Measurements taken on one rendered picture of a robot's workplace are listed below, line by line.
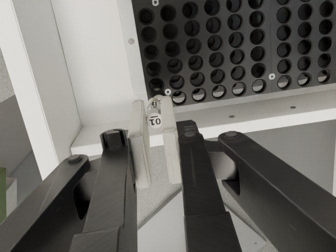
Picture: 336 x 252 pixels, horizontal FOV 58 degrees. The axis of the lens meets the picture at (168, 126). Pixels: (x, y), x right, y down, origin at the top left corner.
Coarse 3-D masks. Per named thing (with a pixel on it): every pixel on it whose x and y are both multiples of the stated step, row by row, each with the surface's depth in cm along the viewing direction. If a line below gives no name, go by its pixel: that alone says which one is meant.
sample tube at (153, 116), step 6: (150, 102) 24; (156, 102) 24; (150, 108) 22; (156, 108) 22; (150, 114) 21; (156, 114) 21; (150, 120) 21; (156, 120) 21; (150, 126) 21; (156, 126) 21
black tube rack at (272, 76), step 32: (160, 0) 24; (192, 0) 24; (224, 0) 24; (256, 0) 27; (288, 0) 25; (320, 0) 25; (160, 32) 25; (192, 32) 28; (224, 32) 25; (256, 32) 28; (288, 32) 26; (320, 32) 26; (192, 64) 29; (224, 64) 26; (256, 64) 29; (288, 64) 27; (320, 64) 30; (192, 96) 27; (224, 96) 27
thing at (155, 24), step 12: (132, 0) 24; (144, 0) 24; (156, 12) 24; (144, 24) 25; (156, 24) 25; (156, 36) 25; (144, 48) 25; (144, 60) 26; (156, 60) 26; (144, 72) 26
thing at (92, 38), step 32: (64, 0) 29; (96, 0) 30; (64, 32) 30; (96, 32) 31; (96, 64) 32; (96, 96) 33; (128, 96) 33; (256, 96) 34; (288, 96) 34; (320, 96) 32; (96, 128) 33; (160, 128) 30; (224, 128) 29; (256, 128) 29
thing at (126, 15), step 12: (120, 0) 29; (120, 12) 29; (132, 12) 29; (132, 24) 29; (132, 36) 30; (132, 48) 30; (132, 60) 31; (132, 72) 31; (132, 84) 31; (144, 84) 32
